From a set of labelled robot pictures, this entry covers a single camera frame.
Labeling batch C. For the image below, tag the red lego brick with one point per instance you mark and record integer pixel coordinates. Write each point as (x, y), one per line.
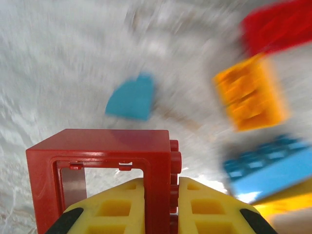
(275, 26)

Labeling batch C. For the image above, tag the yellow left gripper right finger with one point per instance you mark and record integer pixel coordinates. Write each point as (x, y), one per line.
(207, 195)

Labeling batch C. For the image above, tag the orange lego brick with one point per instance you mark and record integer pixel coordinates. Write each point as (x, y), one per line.
(253, 97)

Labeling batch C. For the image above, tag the blue curved lego piece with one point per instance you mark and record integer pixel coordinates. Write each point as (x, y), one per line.
(131, 100)

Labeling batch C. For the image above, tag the yellow lego piece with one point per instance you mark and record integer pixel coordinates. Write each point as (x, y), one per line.
(287, 204)

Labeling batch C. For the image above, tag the red lego window frame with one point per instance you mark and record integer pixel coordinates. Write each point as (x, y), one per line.
(97, 143)

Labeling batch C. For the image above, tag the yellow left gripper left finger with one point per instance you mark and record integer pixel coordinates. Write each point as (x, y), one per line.
(109, 195)

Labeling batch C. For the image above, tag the blue lego brick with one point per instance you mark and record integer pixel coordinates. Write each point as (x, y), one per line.
(268, 175)

